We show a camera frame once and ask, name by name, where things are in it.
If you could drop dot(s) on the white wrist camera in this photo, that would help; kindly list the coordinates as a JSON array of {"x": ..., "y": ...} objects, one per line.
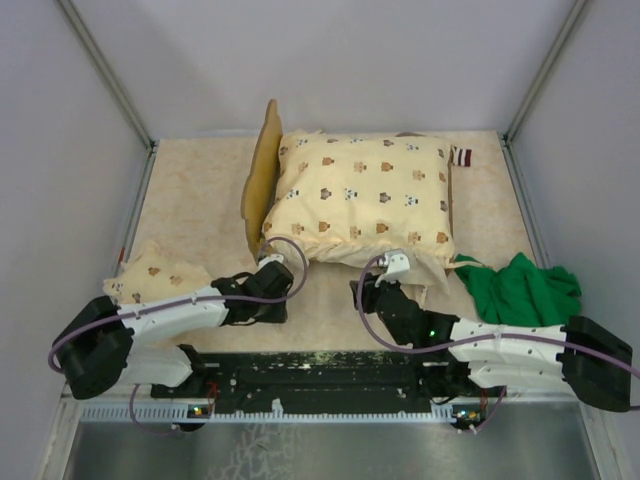
[
  {"x": 269, "y": 259},
  {"x": 394, "y": 264}
]

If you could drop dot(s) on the green cloth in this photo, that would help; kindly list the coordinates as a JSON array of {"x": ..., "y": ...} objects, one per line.
[{"x": 520, "y": 294}]

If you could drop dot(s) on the left aluminium frame post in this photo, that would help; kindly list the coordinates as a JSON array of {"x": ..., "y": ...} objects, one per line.
[{"x": 105, "y": 71}]

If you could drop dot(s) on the brown striped sock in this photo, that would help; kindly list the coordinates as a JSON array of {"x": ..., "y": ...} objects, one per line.
[{"x": 460, "y": 157}]

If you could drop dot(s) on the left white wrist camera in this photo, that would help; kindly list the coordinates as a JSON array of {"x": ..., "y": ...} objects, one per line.
[{"x": 269, "y": 259}]

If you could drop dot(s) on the wooden pet bed frame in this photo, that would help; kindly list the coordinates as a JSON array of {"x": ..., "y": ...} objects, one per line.
[{"x": 260, "y": 185}]

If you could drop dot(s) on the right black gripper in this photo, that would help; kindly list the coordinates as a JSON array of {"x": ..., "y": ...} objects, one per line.
[{"x": 369, "y": 290}]

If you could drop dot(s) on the right aluminium frame post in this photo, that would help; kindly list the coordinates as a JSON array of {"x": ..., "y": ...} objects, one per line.
[{"x": 568, "y": 29}]

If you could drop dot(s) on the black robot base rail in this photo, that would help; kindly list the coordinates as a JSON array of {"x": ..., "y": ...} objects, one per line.
[{"x": 317, "y": 387}]

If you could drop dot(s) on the aluminium frame post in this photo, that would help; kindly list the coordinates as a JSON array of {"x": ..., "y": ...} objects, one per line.
[
  {"x": 568, "y": 29},
  {"x": 105, "y": 71}
]

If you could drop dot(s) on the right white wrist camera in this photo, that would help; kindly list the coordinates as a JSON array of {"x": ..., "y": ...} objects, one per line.
[{"x": 394, "y": 264}]

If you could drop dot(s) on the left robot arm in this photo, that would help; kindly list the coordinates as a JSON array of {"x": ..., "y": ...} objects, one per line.
[{"x": 107, "y": 345}]

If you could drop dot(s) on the small cream animal pillow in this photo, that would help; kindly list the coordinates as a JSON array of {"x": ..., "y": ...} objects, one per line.
[{"x": 154, "y": 274}]

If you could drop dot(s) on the cream animal print cushion cover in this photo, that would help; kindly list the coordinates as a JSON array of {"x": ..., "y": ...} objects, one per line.
[{"x": 360, "y": 200}]

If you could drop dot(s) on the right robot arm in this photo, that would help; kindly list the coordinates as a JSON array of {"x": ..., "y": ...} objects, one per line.
[{"x": 580, "y": 358}]

